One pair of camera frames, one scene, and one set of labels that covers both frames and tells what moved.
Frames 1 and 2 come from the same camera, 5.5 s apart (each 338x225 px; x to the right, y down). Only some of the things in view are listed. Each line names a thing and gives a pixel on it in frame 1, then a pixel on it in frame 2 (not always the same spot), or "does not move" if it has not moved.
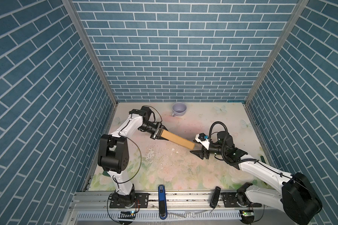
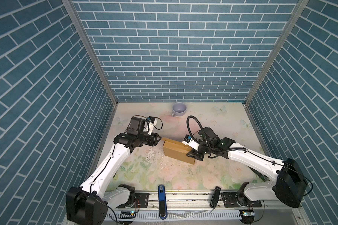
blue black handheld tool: (162, 208) does not move
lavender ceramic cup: (179, 109) does not move
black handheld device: (215, 195) does not move
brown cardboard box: (175, 139) → (177, 150)
